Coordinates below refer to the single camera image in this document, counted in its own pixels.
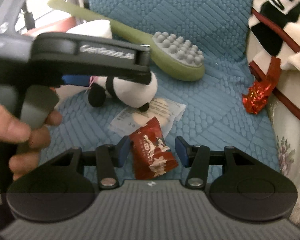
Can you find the clear plastic sachet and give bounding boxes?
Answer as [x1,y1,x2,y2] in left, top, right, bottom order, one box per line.
[109,98,186,137]

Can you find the white toilet paper roll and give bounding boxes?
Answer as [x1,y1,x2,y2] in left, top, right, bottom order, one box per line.
[66,20,113,39]

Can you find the green massage brush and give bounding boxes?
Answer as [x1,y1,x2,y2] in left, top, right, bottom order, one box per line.
[47,0,206,82]

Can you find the red snack wrapper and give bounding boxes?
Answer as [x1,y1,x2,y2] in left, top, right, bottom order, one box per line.
[129,118,178,180]

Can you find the blue quilted sofa cover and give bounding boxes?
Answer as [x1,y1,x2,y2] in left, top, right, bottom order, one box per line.
[48,0,279,171]

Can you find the panda plush toy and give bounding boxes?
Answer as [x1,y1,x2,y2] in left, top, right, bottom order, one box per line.
[88,72,158,112]

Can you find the shiny red foil wrapper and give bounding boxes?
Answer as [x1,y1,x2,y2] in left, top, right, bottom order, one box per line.
[242,56,282,116]

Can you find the person's left hand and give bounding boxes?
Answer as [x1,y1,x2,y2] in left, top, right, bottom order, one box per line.
[0,87,63,182]

